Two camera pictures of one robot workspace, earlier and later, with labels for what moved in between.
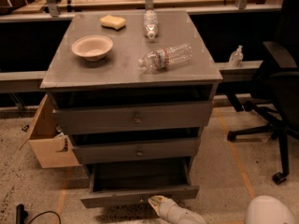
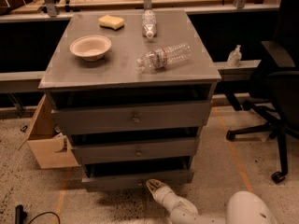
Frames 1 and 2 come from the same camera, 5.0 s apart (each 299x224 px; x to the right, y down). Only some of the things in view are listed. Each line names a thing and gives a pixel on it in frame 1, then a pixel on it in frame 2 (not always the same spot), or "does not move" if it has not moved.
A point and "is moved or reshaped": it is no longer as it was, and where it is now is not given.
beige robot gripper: (173, 209) -> (165, 193)
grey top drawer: (184, 115) does not move
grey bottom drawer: (135, 182) is moved or reshaped
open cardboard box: (52, 147) does not move
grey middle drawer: (117, 151) does not move
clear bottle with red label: (166, 57) does not move
